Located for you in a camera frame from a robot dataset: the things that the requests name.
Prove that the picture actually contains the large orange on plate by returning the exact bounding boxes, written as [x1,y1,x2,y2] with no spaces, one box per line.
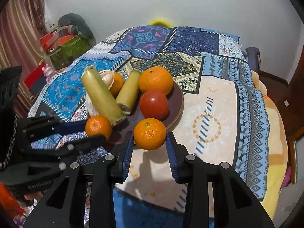
[139,66,174,95]

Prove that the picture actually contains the long yellow sugarcane piece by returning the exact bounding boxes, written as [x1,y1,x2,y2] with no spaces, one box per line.
[81,65,125,126]

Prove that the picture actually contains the orange box in pile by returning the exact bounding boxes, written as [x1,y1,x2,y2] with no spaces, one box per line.
[57,35,74,46]

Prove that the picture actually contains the yellow curved chair back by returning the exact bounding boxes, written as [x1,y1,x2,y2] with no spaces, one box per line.
[148,17,174,28]

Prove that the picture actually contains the blue patchwork bedspread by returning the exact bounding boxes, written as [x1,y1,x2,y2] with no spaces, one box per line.
[28,25,270,228]

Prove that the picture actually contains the small orange mandarin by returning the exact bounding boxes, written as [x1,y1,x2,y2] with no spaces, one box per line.
[85,115,112,141]

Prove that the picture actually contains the red tomato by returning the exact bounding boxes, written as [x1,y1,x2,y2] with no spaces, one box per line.
[139,91,169,120]

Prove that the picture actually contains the green fabric storage box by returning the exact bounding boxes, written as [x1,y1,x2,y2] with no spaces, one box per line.
[49,35,90,70]

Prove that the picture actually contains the striped brown curtain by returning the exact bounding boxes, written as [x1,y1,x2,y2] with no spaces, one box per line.
[1,0,49,117]

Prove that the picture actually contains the small orange behind cane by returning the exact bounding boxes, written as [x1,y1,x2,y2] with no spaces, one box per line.
[109,73,125,98]

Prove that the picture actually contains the grey plush pillow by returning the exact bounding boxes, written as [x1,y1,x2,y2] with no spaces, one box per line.
[58,13,94,39]

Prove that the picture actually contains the short yellow sugarcane piece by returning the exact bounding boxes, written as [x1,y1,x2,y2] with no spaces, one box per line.
[116,70,141,115]

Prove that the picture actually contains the red gift box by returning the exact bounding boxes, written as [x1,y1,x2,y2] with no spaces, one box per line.
[24,61,46,89]

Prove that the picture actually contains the dark blue chair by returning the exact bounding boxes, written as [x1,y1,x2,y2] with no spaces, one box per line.
[245,47,261,73]

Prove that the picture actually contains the pink toy figure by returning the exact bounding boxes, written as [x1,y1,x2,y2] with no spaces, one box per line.
[42,64,58,83]

